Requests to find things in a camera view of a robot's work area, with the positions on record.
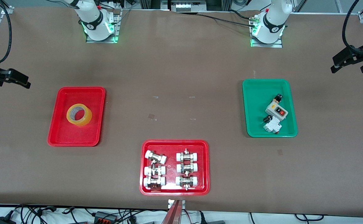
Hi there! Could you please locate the yellow clear tape roll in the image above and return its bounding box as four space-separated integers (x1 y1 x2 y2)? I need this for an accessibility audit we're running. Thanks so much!
66 103 93 127

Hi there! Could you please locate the empty red plastic tray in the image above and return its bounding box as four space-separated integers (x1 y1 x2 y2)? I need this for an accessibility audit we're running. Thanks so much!
47 86 106 147

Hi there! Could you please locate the green plastic tray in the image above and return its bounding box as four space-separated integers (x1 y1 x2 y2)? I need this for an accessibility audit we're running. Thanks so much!
242 79 298 138

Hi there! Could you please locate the red tray holding valves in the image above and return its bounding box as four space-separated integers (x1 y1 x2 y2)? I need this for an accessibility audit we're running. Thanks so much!
139 139 210 196

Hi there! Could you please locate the white circuit breaker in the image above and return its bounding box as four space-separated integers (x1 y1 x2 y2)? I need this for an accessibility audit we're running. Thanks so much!
263 119 282 134

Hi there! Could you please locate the metal valve with white caps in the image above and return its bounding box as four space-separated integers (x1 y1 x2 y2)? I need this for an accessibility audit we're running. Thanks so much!
145 150 167 165
144 165 166 176
175 175 198 190
176 149 199 162
176 162 198 174
143 176 166 189

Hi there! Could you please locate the black adapter with orange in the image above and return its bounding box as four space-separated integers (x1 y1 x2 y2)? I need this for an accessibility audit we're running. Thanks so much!
94 211 117 223

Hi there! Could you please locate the white terminal strip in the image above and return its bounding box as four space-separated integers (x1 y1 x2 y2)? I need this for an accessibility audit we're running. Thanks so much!
175 2 192 12

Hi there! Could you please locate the small white tag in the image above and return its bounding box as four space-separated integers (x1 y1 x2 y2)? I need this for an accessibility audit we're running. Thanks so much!
168 199 186 209

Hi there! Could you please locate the red metal bar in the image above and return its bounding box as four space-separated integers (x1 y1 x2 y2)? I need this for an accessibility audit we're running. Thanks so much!
161 200 182 224

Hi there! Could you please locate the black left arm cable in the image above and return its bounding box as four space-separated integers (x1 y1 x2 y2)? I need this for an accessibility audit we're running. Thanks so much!
342 0 361 52

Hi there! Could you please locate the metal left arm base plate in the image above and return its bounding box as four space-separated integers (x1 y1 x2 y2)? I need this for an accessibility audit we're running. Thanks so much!
250 37 283 48

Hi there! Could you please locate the grey on-off switch box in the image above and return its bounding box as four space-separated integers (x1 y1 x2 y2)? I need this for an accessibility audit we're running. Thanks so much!
265 102 289 120

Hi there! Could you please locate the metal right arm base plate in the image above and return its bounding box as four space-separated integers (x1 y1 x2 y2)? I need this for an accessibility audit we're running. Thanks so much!
86 9 121 44

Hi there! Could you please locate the black cable on table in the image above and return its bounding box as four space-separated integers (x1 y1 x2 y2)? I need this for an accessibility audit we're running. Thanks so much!
197 12 258 28

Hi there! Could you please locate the black cable connector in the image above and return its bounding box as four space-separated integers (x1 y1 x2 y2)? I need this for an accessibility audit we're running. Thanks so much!
35 205 57 215

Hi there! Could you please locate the dark metal rack frame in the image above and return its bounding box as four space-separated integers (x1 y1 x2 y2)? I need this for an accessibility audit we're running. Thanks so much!
139 0 233 13

